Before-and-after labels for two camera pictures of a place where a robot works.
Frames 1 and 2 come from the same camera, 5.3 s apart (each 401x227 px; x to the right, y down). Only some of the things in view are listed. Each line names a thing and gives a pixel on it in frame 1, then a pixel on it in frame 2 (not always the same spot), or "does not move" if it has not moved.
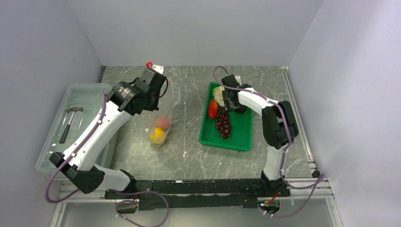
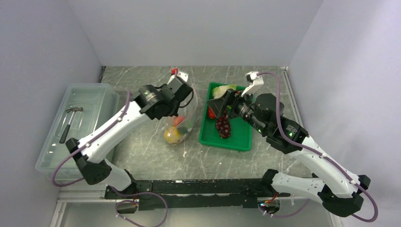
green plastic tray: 241,124 does not move
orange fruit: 158,136 -> 172,134
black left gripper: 154,106 -> 178,104
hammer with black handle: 66,130 does not move
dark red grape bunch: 222,124 does not move
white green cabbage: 217,92 does not move
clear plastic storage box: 81,109 does not move
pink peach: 163,122 -> 178,120
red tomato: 213,109 does not move
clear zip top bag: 159,122 -> 178,127
